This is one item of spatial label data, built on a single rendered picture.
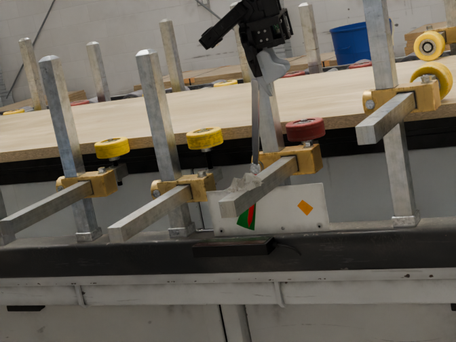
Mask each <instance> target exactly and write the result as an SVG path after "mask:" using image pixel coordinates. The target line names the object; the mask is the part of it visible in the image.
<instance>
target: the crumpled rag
mask: <svg viewBox="0 0 456 342"><path fill-rule="evenodd" d="M260 181H262V180H261V179H260V178H259V177H257V176H256V175H254V174H253V173H248V172H247V173H245V174H244V177H243V178H235V177H234V178H233V181H232V184H231V186H230V187H229V188H227V189H225V190H224V192H226V191H227V192H232V193H235V192H236V191H239V190H249V191H250V190H251V189H254V188H256V187H258V186H261V182H260Z"/></svg>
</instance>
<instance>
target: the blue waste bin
mask: <svg viewBox="0 0 456 342"><path fill-rule="evenodd" d="M392 24H393V30H392ZM389 25H390V30H391V35H392V43H393V48H394V22H393V20H392V19H391V18H390V17H389ZM329 32H330V33H331V36H332V42H333V45H334V49H335V55H336V59H337V64H338V65H344V64H353V63H355V62H357V61H359V60H363V59H367V60H371V53H370V48H369V42H368V34H367V29H366V22H359V23H355V24H348V25H345V26H339V27H336V28H332V29H330V30H329Z"/></svg>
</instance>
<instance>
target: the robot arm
mask: <svg viewBox="0 0 456 342"><path fill-rule="evenodd" d="M286 17H287V19H286ZM287 20H288V21H287ZM236 24H238V25H239V26H240V27H239V34H240V41H241V44H242V47H243V48H244V52H245V55H246V59H247V61H248V64H249V67H250V69H251V71H252V73H253V75H254V77H255V78H256V80H257V81H258V83H259V85H260V86H261V88H262V89H263V90H264V91H265V92H266V93H267V94H268V95H269V96H273V84H272V82H273V81H275V80H277V79H279V78H281V77H283V76H285V74H286V72H287V71H288V70H289V69H290V63H289V61H288V60H285V59H282V58H278V57H277V56H276V53H275V50H274V48H273V47H276V46H278V45H281V44H285V43H286V42H285V40H287V39H290V38H291V35H294V34H293V31H292V27H291V23H290V18H289V16H288V11H287V8H285V9H284V8H281V5H280V0H242V1H240V2H239V3H238V4H237V5H236V6H235V7H233V8H232V9H231V10H230V11H229V12H228V13H227V14H226V15H225V16H224V17H222V18H221V19H220V20H219V21H218V22H217V23H216V24H215V25H214V26H213V27H212V26H211V27H210V28H208V29H206V30H205V31H204V33H203V34H202V35H201V36H202V37H201V38H200V39H199V42H200V43H201V44H202V46H203V47H204V48H205V49H206V50H208V49H210V48H214V47H215V46H217V45H219V43H220V42H221V41H222V40H223V37H224V36H225V35H226V34H227V33H228V32H229V31H230V30H231V29H232V28H233V27H234V26H235V25H236ZM288 24H289V27H290V29H289V27H288Z"/></svg>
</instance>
